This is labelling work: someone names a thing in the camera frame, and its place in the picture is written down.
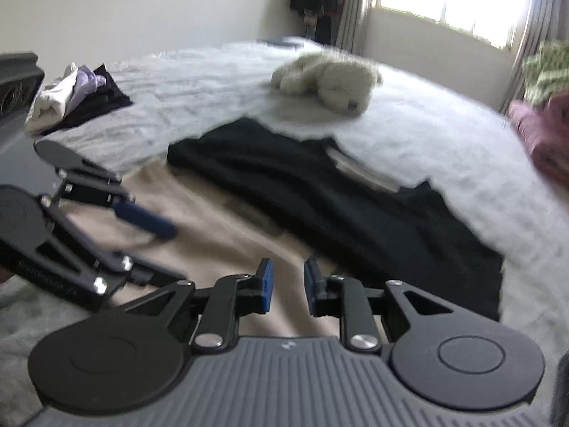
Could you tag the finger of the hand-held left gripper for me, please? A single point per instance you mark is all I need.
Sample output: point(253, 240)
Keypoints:
point(155, 276)
point(142, 220)

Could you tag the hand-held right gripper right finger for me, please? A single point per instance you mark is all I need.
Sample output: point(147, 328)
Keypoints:
point(313, 284)

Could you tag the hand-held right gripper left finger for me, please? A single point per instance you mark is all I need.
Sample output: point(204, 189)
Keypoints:
point(266, 284)

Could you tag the black sweatshirt with beige lining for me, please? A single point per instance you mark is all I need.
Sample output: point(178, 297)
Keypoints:
point(311, 195)

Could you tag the white folded garment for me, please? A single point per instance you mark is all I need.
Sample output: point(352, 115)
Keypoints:
point(44, 106)

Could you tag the black folded garment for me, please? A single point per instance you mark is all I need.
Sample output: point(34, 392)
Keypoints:
point(102, 102)

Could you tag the dark carved wooden furniture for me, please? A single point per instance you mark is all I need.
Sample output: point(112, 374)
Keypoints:
point(17, 80)

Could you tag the lilac folded garment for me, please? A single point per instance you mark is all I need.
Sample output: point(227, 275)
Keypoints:
point(86, 82)

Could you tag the white plush dog toy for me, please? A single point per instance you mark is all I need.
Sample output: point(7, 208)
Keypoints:
point(338, 84)

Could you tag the dark tablet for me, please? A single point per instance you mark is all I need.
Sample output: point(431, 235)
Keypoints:
point(280, 43)

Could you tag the pink folded quilt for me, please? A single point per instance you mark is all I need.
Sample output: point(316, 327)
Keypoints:
point(546, 142)

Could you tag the grey patterned curtain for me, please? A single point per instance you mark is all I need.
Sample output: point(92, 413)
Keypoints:
point(538, 18)
point(358, 9)

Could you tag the green patterned cloth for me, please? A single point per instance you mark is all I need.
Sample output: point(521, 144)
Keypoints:
point(546, 71)

